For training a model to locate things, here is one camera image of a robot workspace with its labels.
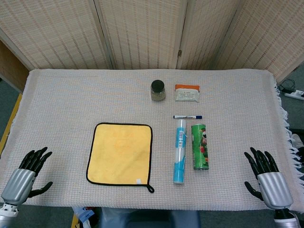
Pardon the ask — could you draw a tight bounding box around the woven folding screen panel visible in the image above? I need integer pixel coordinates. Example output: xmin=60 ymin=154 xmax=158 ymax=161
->
xmin=177 ymin=0 xmax=245 ymax=70
xmin=0 ymin=0 xmax=115 ymax=71
xmin=94 ymin=0 xmax=189 ymax=70
xmin=213 ymin=0 xmax=304 ymax=83

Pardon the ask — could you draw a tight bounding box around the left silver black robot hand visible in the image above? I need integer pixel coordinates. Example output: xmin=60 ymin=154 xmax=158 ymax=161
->
xmin=1 ymin=146 xmax=53 ymax=206

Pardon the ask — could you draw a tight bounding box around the green chips can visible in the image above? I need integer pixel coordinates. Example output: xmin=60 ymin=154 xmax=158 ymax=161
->
xmin=190 ymin=122 xmax=211 ymax=171

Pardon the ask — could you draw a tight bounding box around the white woven fringed tablecloth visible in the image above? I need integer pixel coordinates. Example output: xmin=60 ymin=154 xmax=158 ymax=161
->
xmin=0 ymin=68 xmax=304 ymax=212

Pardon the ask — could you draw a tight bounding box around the white power strip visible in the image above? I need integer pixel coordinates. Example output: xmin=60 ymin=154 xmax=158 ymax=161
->
xmin=284 ymin=90 xmax=304 ymax=101

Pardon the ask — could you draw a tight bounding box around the blue and white plastic bag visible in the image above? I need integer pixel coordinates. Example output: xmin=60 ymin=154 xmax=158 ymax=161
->
xmin=71 ymin=206 xmax=96 ymax=228

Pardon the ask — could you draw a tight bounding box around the brown wooden cabinet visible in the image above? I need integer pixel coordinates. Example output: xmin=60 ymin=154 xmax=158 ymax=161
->
xmin=0 ymin=39 xmax=30 ymax=92

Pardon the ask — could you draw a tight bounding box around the white sneaker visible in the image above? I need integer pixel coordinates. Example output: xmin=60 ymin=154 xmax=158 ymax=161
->
xmin=290 ymin=133 xmax=304 ymax=149

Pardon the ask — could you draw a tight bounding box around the yellow cloth with black back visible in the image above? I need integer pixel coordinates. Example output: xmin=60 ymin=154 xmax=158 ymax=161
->
xmin=85 ymin=122 xmax=155 ymax=193

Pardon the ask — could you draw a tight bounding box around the orange and white packet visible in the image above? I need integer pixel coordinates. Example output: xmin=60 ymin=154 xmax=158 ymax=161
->
xmin=174 ymin=84 xmax=200 ymax=103

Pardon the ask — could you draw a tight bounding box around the black cable with adapter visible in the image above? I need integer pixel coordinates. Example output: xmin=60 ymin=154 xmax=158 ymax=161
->
xmin=277 ymin=79 xmax=296 ymax=94

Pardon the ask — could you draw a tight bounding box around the yellow floor tape strip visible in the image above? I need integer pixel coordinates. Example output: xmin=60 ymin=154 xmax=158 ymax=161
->
xmin=0 ymin=93 xmax=23 ymax=155

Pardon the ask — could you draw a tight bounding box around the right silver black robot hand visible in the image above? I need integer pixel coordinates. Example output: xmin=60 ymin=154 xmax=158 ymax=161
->
xmin=244 ymin=147 xmax=294 ymax=211

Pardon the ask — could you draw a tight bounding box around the blue and white plastic roll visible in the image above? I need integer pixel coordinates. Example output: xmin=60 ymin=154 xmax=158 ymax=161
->
xmin=172 ymin=119 xmax=188 ymax=186

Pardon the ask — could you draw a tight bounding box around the blue and white marker pen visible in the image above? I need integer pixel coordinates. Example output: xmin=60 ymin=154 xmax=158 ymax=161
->
xmin=172 ymin=115 xmax=203 ymax=120

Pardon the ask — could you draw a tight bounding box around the glass jar with black lid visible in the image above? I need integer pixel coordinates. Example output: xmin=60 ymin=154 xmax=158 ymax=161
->
xmin=150 ymin=80 xmax=166 ymax=102

